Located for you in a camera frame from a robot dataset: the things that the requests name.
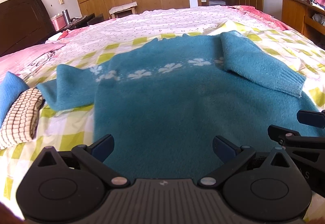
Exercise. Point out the blue ribbed folded garment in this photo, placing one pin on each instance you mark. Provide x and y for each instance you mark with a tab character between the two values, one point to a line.
11	88

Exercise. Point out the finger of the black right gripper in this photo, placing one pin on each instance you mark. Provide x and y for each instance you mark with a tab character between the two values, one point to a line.
306	152
311	118

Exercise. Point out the dark wooden headboard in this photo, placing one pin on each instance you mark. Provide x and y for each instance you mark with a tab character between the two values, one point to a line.
24	23

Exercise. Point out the green checkered bed quilt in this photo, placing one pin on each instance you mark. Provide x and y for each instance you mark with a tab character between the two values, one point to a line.
93	45

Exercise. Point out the metal thermos cup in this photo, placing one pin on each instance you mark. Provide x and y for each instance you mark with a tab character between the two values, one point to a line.
66	16

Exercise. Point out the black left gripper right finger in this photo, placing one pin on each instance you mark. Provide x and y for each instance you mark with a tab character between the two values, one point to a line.
258	186

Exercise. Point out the wooden desk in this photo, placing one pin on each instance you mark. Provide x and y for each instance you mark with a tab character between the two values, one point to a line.
304	18

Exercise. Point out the pink pillow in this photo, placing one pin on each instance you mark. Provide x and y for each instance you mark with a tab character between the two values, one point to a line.
17	61

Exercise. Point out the teal sweater with white flowers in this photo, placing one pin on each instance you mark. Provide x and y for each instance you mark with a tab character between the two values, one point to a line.
164	103

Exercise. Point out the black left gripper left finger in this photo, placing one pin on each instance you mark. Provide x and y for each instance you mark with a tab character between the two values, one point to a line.
66	186

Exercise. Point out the small stool with cloth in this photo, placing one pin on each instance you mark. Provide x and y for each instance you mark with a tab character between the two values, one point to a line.
123	10

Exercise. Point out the pink floral blanket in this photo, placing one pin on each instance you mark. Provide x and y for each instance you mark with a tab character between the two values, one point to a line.
267	19

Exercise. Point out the pink storage box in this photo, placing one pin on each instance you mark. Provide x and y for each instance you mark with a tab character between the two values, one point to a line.
58	22

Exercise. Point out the brown striped folded garment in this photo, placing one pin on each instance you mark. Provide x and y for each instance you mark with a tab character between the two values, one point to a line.
20	123

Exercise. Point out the dark bedside table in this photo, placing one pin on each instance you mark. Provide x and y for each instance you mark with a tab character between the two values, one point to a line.
84	21

